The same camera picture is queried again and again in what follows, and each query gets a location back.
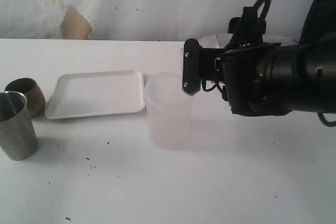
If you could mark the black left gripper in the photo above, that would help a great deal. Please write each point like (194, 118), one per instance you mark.
(234, 72)

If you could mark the clear plastic shaker tumbler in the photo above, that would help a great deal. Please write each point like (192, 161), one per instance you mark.
(284, 41)

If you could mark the brown wooden cup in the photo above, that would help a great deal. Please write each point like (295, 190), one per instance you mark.
(35, 98)

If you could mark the stainless steel cup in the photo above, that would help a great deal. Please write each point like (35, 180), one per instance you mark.
(18, 137)

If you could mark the clear dome lid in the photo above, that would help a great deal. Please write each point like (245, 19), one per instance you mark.
(217, 41)

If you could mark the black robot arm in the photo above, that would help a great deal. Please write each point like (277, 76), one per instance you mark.
(303, 76)

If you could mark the dark curtain at right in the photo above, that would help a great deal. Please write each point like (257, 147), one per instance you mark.
(319, 23)

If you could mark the translucent plastic container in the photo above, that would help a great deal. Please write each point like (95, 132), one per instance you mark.
(169, 111)

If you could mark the white rectangular tray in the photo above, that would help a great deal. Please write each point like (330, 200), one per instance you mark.
(96, 94)

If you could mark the white backdrop sheet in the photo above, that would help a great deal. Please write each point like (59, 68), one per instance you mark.
(171, 20)

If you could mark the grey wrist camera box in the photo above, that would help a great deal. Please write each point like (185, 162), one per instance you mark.
(191, 80)

